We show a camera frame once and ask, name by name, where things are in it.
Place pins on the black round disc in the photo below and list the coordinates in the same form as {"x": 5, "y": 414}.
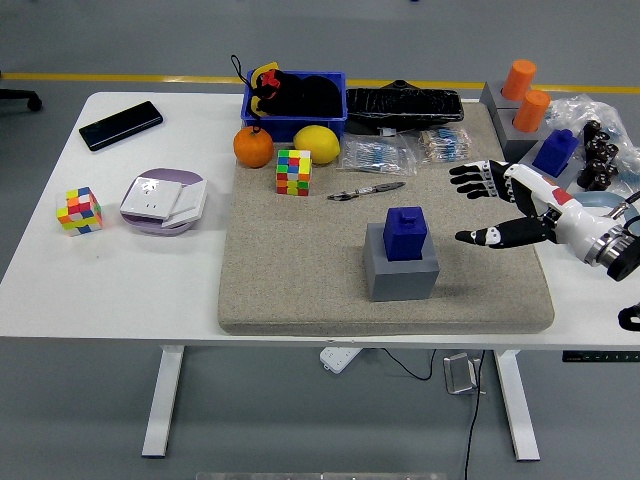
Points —
{"x": 320, "y": 95}

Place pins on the small colourful puzzle cube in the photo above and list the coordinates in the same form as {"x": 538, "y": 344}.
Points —
{"x": 79, "y": 212}

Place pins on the silver black pen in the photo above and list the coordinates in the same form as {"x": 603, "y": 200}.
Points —
{"x": 367, "y": 190}

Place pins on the blue plastic bin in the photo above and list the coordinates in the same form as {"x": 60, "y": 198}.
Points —
{"x": 290, "y": 127}

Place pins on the black knob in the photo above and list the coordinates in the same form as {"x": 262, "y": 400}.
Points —
{"x": 602, "y": 184}
{"x": 592, "y": 131}
{"x": 597, "y": 148}
{"x": 586, "y": 178}
{"x": 610, "y": 173}
{"x": 611, "y": 152}
{"x": 595, "y": 167}

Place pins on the clear bag blue resistors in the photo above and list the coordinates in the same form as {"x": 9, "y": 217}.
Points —
{"x": 375, "y": 155}

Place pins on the blue square seal stamp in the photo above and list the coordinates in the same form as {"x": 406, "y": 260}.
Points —
{"x": 405, "y": 235}
{"x": 555, "y": 152}

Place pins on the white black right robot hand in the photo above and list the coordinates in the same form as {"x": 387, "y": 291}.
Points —
{"x": 565, "y": 220}

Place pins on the silver metal bracket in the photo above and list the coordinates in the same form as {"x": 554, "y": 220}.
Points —
{"x": 460, "y": 375}

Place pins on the yellow lemon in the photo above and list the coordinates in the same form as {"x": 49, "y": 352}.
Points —
{"x": 316, "y": 145}

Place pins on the white wall switch panel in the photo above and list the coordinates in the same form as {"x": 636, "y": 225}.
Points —
{"x": 192, "y": 200}

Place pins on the grey-brown fabric mat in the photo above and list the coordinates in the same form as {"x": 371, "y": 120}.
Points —
{"x": 300, "y": 260}

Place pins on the large colourful puzzle cube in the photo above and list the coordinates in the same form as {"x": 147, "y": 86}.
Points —
{"x": 294, "y": 172}

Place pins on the grey cube seal holder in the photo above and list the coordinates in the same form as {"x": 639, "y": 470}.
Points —
{"x": 400, "y": 280}
{"x": 515, "y": 142}
{"x": 572, "y": 175}
{"x": 492, "y": 97}

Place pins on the white power strip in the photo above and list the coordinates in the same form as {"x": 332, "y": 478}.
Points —
{"x": 340, "y": 359}

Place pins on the white wall socket panel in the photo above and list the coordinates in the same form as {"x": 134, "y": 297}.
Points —
{"x": 150, "y": 197}

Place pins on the orange cylinder seal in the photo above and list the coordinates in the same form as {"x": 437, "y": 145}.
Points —
{"x": 519, "y": 80}
{"x": 531, "y": 111}

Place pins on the orange fruit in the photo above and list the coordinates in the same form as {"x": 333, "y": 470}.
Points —
{"x": 253, "y": 147}

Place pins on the white table leg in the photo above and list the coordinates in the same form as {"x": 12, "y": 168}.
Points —
{"x": 162, "y": 400}
{"x": 517, "y": 405}

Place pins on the black table control panel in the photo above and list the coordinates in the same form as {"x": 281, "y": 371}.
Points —
{"x": 600, "y": 356}

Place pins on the black smartphone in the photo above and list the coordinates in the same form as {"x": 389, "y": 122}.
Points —
{"x": 121, "y": 126}

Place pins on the clear crumpled plastic bag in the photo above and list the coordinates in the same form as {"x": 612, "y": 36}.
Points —
{"x": 575, "y": 107}

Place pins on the purple plate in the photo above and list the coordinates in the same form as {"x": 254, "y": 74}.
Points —
{"x": 165, "y": 174}

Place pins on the small white connector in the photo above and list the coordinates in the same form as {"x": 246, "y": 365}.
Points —
{"x": 388, "y": 132}

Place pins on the yellow curved plastic piece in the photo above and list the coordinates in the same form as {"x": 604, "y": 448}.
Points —
{"x": 265, "y": 68}

